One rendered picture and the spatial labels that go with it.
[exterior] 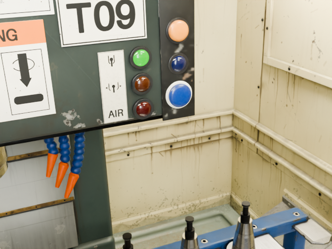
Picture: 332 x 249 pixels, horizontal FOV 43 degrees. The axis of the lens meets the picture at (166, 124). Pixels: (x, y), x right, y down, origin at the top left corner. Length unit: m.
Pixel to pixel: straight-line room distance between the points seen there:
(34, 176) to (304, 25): 0.93
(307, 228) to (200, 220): 1.11
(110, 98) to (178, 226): 1.48
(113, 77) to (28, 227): 0.89
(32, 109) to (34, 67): 0.05
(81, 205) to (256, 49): 0.86
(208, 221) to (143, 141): 0.53
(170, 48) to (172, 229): 1.49
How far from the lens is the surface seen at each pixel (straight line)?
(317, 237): 0.91
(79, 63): 0.49
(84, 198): 1.35
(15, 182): 1.24
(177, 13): 0.51
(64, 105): 0.50
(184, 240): 0.74
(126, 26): 0.49
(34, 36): 0.47
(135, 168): 1.78
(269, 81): 1.62
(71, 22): 0.48
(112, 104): 0.51
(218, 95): 1.81
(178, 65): 0.52
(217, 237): 0.85
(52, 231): 1.35
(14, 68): 0.48
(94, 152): 1.29
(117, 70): 0.50
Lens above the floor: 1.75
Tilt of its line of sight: 22 degrees down
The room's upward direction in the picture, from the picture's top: 2 degrees counter-clockwise
